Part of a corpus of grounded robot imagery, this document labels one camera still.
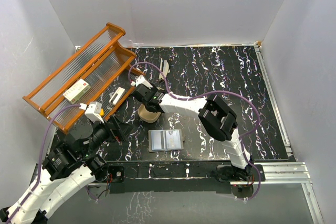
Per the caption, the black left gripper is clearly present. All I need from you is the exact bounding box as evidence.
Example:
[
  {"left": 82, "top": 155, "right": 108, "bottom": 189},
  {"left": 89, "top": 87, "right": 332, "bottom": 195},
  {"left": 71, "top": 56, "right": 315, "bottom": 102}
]
[{"left": 80, "top": 113, "right": 135, "bottom": 158}]

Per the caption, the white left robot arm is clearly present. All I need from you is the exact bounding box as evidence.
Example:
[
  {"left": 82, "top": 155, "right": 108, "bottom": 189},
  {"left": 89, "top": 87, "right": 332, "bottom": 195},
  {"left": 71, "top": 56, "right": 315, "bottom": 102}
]
[{"left": 1, "top": 116, "right": 133, "bottom": 223}]

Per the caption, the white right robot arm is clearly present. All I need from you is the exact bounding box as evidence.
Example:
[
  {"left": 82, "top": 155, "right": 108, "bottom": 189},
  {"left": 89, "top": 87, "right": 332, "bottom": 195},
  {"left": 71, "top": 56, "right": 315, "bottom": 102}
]
[{"left": 132, "top": 83, "right": 253, "bottom": 180}]

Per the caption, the black right arm base motor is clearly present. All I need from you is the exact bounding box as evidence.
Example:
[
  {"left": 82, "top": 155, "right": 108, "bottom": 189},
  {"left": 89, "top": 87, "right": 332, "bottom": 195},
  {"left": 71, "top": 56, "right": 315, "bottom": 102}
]
[{"left": 211, "top": 165, "right": 266, "bottom": 187}]

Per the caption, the orange wooden rack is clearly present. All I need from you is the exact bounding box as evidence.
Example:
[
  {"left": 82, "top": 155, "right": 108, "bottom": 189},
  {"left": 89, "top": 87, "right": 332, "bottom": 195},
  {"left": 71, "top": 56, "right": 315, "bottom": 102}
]
[{"left": 23, "top": 23, "right": 136, "bottom": 121}]

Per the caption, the white box on rack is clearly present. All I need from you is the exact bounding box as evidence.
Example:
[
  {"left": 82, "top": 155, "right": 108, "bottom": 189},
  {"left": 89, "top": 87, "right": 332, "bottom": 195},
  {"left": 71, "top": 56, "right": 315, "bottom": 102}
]
[{"left": 63, "top": 79, "right": 91, "bottom": 104}]

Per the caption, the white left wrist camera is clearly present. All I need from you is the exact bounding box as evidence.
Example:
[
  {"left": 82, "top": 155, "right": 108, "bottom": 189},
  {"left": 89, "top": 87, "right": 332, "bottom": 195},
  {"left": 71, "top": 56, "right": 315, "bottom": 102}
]
[{"left": 85, "top": 101, "right": 104, "bottom": 123}]

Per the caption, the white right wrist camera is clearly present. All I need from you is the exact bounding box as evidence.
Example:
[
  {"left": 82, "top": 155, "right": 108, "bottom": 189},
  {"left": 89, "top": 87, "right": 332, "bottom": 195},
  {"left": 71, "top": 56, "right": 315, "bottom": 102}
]
[{"left": 131, "top": 75, "right": 153, "bottom": 89}]

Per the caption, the white stapler near rack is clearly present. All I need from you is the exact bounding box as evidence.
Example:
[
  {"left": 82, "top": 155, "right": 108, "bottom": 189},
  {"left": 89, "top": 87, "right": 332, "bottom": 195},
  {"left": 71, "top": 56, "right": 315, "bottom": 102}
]
[{"left": 109, "top": 87, "right": 125, "bottom": 106}]

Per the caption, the white stapler on table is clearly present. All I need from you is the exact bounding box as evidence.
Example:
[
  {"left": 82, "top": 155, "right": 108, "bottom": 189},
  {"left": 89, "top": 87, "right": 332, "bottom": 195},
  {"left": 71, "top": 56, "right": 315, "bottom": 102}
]
[{"left": 159, "top": 58, "right": 170, "bottom": 82}]

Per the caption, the beige oval plastic tray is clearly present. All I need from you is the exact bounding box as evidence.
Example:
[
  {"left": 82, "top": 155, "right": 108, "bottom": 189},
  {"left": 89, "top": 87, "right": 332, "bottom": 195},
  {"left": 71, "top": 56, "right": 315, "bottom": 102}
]
[{"left": 138, "top": 104, "right": 161, "bottom": 123}]

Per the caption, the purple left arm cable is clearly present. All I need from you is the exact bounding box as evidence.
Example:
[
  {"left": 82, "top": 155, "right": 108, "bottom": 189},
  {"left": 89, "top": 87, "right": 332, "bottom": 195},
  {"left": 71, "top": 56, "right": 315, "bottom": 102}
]
[{"left": 5, "top": 103, "right": 87, "bottom": 222}]

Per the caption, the aluminium frame rail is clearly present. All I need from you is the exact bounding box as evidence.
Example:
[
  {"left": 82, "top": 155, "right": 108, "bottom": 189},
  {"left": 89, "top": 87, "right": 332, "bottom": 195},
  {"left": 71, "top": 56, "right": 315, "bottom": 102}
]
[{"left": 230, "top": 162, "right": 312, "bottom": 184}]

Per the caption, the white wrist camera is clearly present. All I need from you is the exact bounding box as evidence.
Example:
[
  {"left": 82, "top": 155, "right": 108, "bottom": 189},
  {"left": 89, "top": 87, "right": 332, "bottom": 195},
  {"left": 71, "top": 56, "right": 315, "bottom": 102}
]
[
  {"left": 131, "top": 75, "right": 153, "bottom": 89},
  {"left": 85, "top": 101, "right": 104, "bottom": 123}
]

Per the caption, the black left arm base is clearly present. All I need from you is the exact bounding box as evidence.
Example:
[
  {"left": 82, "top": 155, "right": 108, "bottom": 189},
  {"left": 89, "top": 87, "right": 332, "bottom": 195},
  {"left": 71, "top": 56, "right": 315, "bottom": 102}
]
[{"left": 86, "top": 163, "right": 125, "bottom": 201}]

